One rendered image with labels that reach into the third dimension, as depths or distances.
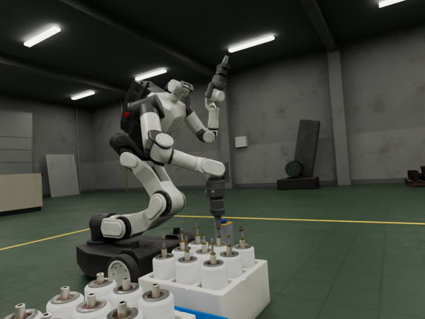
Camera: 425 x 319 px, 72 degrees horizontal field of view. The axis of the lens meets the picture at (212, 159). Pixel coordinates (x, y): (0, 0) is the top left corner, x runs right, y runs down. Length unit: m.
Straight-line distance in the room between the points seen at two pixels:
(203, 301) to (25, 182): 6.07
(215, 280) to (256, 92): 8.57
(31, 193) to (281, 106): 6.73
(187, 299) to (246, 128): 8.45
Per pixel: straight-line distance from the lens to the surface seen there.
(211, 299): 1.08
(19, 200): 6.87
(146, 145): 1.30
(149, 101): 1.45
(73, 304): 0.97
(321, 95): 8.81
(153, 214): 1.61
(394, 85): 8.66
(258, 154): 9.15
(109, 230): 1.89
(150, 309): 0.87
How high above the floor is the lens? 0.58
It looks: 2 degrees up
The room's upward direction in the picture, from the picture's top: 4 degrees counter-clockwise
